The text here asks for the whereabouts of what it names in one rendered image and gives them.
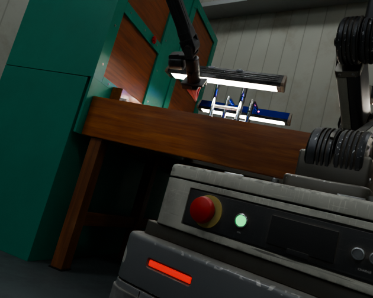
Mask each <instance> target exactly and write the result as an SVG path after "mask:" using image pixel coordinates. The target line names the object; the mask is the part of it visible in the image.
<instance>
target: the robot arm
mask: <svg viewBox="0 0 373 298"><path fill-rule="evenodd" d="M166 3H167V5H168V8H169V10H170V13H171V16H172V18H173V21H174V23H175V27H176V30H177V34H178V37H179V40H180V42H179V44H180V46H181V49H182V51H175V52H172V53H171V54H170V55H169V60H168V65H169V68H170V69H177V70H183V69H184V68H185V67H186V74H187V77H185V79H184V80H183V81H182V82H181V86H182V88H183V89H187V91H188V92H189V94H190V95H191V96H192V98H193V99H194V101H195V102H196V101H197V99H198V94H199V91H200V89H201V88H203V87H204V86H206V85H207V82H208V81H207V79H205V78H200V63H199V57H198V56H196V55H197V53H198V52H199V51H198V48H199V47H200V41H199V38H198V35H197V33H196V32H195V30H194V27H193V25H192V24H191V21H190V19H189V16H188V13H187V10H186V8H185V5H184V2H183V0H166Z"/></svg>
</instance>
